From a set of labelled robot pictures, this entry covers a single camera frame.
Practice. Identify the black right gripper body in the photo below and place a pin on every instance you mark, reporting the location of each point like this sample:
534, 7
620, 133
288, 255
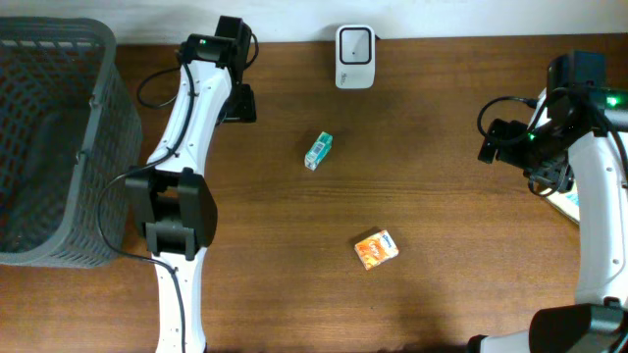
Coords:
537, 152

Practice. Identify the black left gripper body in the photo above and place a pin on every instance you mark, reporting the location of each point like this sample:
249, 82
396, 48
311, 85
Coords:
245, 104

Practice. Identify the yellow snack bag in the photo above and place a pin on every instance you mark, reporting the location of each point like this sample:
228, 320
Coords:
567, 204

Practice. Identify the teal tissue pack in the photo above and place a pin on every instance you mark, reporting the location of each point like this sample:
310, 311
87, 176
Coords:
318, 151

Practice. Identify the orange tissue pack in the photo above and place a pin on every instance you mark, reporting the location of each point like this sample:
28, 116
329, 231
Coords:
376, 249

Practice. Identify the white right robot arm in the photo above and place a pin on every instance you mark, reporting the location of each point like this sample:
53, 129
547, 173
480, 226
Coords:
576, 141

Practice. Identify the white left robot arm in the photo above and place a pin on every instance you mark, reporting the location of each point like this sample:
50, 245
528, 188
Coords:
172, 205

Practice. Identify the white barcode scanner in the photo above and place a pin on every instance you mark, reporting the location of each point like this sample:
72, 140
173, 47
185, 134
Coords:
355, 52

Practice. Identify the grey plastic mesh basket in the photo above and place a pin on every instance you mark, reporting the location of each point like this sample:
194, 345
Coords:
68, 127

